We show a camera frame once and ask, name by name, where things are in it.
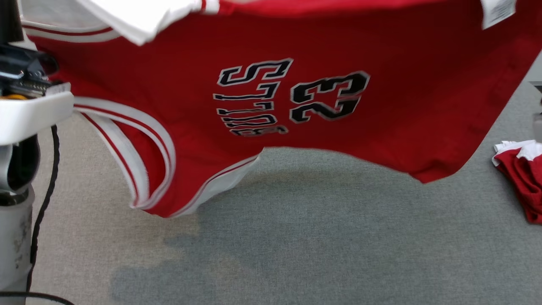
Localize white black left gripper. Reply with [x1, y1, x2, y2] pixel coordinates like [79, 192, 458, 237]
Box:
[0, 0, 75, 145]

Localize red basketball jersey number 23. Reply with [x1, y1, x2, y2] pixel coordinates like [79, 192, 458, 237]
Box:
[19, 0, 542, 219]

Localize red shorts with white stripes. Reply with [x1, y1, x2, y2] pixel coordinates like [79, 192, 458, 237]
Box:
[491, 139, 542, 225]

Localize grey fabric sofa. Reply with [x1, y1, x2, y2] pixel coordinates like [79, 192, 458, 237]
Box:
[0, 55, 542, 305]

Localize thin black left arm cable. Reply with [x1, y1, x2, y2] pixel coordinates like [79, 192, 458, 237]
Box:
[0, 125, 76, 305]

